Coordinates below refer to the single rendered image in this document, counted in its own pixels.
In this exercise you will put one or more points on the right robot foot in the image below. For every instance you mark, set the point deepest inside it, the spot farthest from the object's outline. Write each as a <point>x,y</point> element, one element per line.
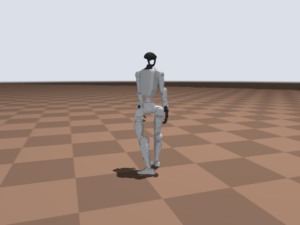
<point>157,163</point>

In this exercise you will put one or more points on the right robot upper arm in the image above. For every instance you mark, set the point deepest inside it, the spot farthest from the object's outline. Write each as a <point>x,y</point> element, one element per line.
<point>160,76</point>

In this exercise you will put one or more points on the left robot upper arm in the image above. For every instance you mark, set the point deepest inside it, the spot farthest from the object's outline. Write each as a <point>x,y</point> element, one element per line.
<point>137,81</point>

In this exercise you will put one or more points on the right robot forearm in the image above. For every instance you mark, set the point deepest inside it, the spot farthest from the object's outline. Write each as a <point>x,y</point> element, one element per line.
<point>164,98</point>

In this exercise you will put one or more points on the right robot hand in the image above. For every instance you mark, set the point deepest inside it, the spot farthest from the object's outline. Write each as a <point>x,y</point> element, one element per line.
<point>166,114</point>

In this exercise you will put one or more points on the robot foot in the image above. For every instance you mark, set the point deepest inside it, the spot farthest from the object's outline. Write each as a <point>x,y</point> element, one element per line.
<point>157,163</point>
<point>144,171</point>

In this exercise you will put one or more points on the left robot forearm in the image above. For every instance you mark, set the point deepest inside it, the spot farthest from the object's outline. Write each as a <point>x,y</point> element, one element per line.
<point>140,99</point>

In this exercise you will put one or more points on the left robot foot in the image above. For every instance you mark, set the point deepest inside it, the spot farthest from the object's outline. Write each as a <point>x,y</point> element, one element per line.
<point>144,171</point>

